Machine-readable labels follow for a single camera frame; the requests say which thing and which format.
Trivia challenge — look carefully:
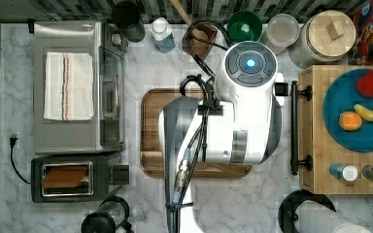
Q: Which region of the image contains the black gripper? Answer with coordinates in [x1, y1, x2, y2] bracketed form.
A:
[274, 73, 288, 106]

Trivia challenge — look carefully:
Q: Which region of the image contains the black drawer handle bar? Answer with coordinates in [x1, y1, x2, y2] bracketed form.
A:
[290, 81, 313, 176]

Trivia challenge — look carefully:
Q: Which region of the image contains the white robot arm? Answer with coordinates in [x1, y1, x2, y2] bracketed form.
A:
[158, 41, 288, 233]

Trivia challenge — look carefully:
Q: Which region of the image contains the clear glass jar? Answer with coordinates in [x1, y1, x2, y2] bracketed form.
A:
[259, 14, 300, 55]

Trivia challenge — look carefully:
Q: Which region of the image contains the blue plate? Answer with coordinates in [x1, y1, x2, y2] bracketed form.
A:
[322, 68, 373, 152]

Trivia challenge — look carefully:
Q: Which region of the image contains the canister with wooden lid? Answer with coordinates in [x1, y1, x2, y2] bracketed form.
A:
[288, 10, 356, 69]

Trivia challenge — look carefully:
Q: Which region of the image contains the green bowl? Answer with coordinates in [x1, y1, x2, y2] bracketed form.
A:
[227, 11, 262, 43]

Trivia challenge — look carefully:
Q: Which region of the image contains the orange fruit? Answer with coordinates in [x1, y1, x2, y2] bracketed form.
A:
[339, 112, 362, 131]

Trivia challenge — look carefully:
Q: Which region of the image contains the red apple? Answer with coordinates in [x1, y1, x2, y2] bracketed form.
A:
[356, 70, 373, 98]

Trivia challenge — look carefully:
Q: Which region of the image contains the wooden utensil holder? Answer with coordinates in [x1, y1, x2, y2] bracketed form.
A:
[182, 24, 218, 60]

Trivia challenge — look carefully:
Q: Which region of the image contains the blue spice shaker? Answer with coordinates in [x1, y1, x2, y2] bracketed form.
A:
[329, 163, 358, 182]

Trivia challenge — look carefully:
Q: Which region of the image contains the paper towel roll holder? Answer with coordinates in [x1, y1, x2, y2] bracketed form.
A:
[278, 189, 371, 233]

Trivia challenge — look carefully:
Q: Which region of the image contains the wooden serving tray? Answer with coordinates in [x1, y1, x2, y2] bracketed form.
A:
[140, 88, 253, 179]

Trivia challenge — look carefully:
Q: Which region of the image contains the wooden spoon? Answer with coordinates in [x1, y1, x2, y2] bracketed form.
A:
[170, 0, 192, 25]

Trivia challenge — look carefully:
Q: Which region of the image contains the black cup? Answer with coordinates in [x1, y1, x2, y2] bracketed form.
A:
[112, 0, 146, 43]

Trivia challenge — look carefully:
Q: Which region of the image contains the stainless toaster oven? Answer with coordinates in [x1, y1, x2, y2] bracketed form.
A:
[33, 20, 125, 154]

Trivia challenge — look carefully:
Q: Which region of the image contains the black coffee press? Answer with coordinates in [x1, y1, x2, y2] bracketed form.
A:
[81, 196, 134, 233]

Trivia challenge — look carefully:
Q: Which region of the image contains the white striped towel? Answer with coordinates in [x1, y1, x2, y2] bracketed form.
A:
[44, 52, 94, 121]

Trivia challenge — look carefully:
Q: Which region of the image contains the black toaster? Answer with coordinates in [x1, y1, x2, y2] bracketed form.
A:
[31, 153, 129, 203]

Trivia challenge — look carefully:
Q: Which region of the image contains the toast slice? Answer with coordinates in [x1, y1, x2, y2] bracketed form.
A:
[41, 166, 88, 188]

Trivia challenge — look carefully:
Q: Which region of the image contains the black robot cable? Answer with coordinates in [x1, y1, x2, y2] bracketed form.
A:
[166, 20, 233, 233]

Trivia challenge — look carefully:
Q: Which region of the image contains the black power cord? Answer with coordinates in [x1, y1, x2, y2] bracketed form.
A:
[9, 135, 32, 184]

